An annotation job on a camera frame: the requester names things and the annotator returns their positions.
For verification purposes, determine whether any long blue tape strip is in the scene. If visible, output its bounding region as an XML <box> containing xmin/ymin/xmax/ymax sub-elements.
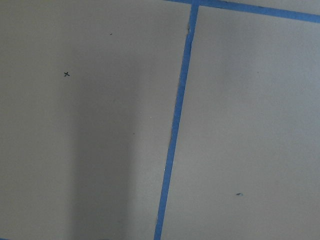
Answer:
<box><xmin>153</xmin><ymin>0</ymin><xmax>200</xmax><ymax>240</ymax></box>

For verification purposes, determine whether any crossing blue tape strip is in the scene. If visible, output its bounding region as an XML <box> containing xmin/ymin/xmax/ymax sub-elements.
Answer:
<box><xmin>163</xmin><ymin>0</ymin><xmax>320</xmax><ymax>24</ymax></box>

